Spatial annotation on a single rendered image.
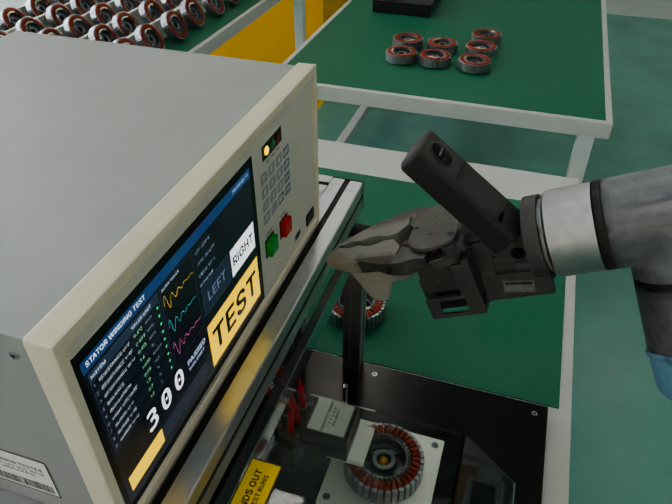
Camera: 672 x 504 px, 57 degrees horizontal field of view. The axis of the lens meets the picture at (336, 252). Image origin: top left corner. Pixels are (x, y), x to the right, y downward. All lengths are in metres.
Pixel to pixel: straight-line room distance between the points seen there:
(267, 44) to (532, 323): 3.39
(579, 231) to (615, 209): 0.03
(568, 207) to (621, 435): 1.62
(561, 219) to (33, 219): 0.40
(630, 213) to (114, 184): 0.39
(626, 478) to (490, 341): 0.94
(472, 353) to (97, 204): 0.80
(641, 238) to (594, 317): 1.93
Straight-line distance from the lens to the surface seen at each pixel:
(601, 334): 2.39
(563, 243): 0.53
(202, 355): 0.55
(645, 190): 0.52
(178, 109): 0.62
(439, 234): 0.56
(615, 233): 0.52
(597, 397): 2.18
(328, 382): 1.05
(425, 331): 1.17
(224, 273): 0.55
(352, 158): 1.68
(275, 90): 0.63
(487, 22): 2.78
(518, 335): 1.20
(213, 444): 0.56
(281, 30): 4.27
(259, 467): 0.61
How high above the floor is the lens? 1.57
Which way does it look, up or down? 38 degrees down
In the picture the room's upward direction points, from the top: straight up
